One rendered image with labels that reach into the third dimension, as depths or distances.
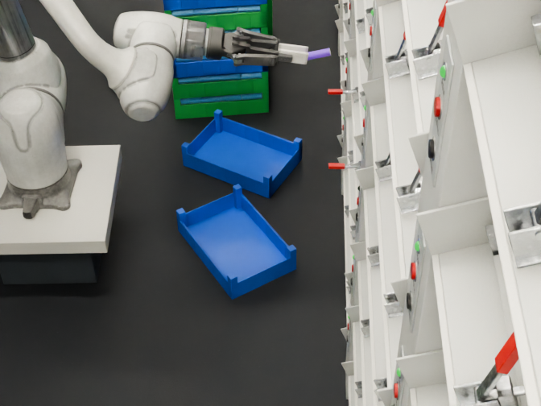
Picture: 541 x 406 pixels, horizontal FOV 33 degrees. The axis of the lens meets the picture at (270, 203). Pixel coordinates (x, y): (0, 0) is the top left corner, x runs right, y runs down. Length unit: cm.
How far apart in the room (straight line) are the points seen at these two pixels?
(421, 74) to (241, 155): 185
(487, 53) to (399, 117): 57
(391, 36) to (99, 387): 123
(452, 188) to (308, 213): 188
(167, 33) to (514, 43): 151
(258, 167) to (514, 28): 213
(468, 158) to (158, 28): 145
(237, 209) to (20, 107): 72
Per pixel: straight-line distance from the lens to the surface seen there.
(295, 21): 337
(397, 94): 125
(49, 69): 236
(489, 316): 72
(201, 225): 256
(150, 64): 200
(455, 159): 70
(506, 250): 52
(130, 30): 210
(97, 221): 227
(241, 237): 252
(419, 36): 102
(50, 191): 232
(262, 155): 277
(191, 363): 226
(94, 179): 238
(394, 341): 120
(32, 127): 220
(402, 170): 113
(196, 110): 291
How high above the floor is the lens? 182
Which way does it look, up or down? 44 degrees down
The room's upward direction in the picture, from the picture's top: 1 degrees counter-clockwise
